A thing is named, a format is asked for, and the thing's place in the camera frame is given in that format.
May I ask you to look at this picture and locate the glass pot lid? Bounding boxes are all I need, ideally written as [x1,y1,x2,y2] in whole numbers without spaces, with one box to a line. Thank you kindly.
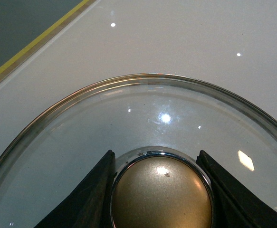
[0,74,277,228]

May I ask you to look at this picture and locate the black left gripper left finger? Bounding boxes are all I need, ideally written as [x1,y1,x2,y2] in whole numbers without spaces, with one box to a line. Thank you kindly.
[36,150,115,228]

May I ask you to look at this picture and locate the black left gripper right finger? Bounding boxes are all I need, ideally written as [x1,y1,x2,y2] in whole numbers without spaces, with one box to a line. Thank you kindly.
[196,150,277,228]

